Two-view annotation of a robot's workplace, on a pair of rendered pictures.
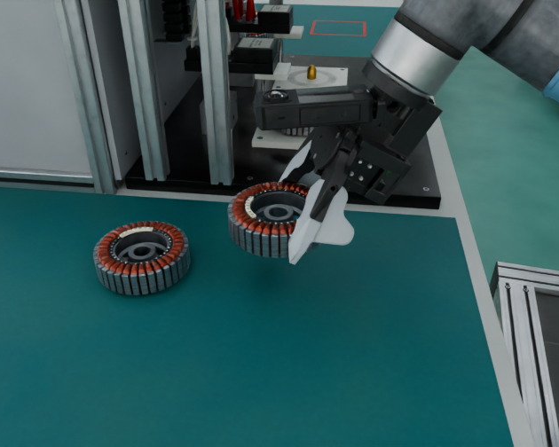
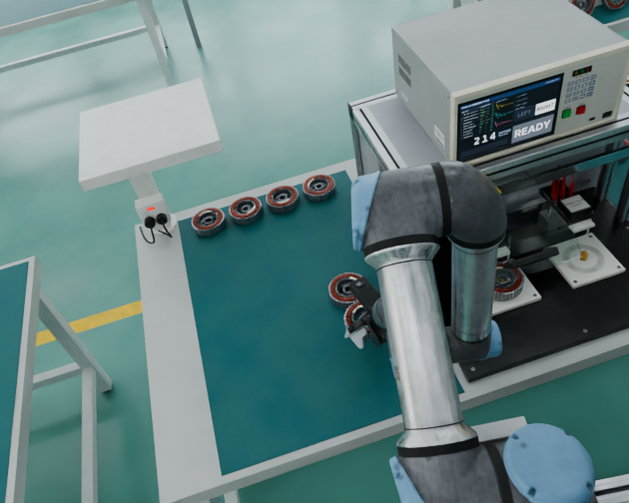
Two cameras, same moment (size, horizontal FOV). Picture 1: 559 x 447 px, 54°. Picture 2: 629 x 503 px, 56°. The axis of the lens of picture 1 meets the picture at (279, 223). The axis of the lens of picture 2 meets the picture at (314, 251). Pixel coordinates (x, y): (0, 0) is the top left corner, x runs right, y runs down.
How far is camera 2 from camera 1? 1.24 m
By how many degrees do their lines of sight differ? 57
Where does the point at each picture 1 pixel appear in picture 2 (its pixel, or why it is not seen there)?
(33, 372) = (287, 298)
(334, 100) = (364, 301)
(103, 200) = not seen: hidden behind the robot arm
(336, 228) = (357, 339)
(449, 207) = (475, 386)
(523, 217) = not seen: outside the picture
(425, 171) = (494, 363)
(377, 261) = not seen: hidden behind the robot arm
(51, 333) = (304, 291)
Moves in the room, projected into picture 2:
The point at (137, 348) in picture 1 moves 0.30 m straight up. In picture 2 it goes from (310, 317) to (290, 244)
